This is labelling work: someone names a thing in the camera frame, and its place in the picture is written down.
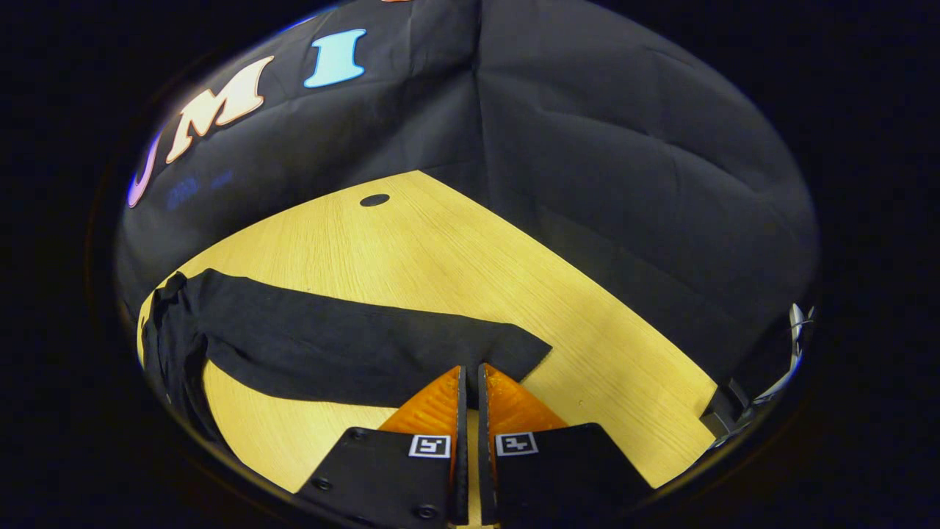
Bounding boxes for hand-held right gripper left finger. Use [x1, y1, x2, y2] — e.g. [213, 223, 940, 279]
[294, 365, 469, 527]

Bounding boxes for black buttoned cardigan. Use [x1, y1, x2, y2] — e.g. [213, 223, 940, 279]
[140, 268, 553, 442]

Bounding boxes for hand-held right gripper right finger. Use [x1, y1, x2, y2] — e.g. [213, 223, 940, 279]
[477, 363, 654, 527]

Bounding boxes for black table edge bracket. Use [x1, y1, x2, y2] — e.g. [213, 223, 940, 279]
[700, 378, 751, 442]

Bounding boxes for black backdrop cloth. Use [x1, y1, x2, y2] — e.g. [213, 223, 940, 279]
[114, 0, 820, 383]

